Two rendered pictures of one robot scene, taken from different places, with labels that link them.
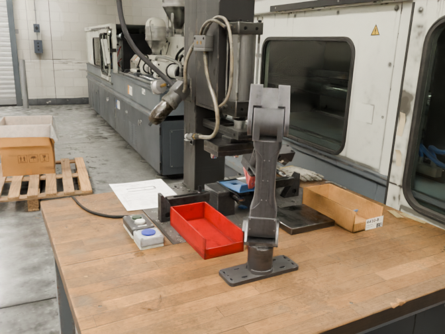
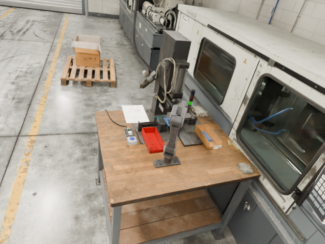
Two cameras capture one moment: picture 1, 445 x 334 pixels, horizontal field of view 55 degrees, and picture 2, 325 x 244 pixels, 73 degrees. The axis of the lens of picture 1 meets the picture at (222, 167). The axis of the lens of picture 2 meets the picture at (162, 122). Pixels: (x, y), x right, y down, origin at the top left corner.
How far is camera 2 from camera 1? 0.64 m
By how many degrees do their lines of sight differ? 18
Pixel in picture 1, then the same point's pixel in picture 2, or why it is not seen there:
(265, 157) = (173, 131)
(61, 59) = not seen: outside the picture
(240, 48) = (178, 73)
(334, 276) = (191, 169)
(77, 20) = not seen: outside the picture
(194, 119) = (158, 88)
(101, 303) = (112, 166)
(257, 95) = (174, 110)
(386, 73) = (244, 82)
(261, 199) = (170, 143)
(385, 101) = (240, 93)
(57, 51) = not seen: outside the picture
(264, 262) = (168, 161)
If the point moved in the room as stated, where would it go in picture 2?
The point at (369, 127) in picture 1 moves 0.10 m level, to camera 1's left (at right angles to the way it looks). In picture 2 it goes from (232, 100) to (222, 98)
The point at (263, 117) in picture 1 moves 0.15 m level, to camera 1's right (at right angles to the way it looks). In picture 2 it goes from (174, 120) to (198, 126)
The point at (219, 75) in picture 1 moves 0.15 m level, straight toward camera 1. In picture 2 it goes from (169, 79) to (167, 87)
